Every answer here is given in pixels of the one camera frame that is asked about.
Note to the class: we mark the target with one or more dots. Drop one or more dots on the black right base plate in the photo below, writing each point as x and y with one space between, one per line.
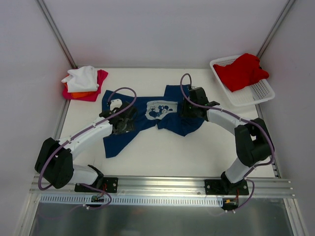
224 187

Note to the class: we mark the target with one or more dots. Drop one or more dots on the blue cartoon print t-shirt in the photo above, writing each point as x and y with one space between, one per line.
164 112

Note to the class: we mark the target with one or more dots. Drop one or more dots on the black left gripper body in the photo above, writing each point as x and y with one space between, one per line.
124 125

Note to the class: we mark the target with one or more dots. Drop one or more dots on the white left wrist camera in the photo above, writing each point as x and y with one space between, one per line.
115 103

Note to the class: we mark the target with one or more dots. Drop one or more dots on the white perforated plastic basket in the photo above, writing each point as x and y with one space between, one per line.
250 95

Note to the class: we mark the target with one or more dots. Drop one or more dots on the aluminium frame post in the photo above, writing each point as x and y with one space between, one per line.
56 32
276 26

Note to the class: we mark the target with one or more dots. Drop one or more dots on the left aluminium frame post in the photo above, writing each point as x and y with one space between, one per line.
56 32

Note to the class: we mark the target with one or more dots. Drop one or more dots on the right aluminium frame post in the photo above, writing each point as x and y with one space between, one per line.
276 26

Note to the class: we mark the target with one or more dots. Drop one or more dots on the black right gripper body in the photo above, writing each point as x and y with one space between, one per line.
185 110

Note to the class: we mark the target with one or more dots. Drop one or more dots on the orange folded t-shirt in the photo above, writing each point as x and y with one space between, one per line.
77 94

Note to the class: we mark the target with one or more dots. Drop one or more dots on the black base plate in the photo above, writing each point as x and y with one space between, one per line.
224 187
107 184

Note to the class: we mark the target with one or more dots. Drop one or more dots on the pink folded t-shirt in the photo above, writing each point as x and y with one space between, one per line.
101 76

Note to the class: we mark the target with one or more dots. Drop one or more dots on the aluminium mounting rail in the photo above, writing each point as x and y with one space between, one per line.
194 186

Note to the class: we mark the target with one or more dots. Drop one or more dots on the red t-shirt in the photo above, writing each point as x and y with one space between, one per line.
244 71

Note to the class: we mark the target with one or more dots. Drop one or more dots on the white slotted cable duct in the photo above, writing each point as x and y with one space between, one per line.
132 200

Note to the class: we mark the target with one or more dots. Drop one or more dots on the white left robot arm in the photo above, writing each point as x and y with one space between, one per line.
55 159

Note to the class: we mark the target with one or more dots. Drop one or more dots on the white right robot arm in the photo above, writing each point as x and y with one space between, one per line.
252 139

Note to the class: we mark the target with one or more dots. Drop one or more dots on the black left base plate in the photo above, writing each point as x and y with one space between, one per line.
107 184

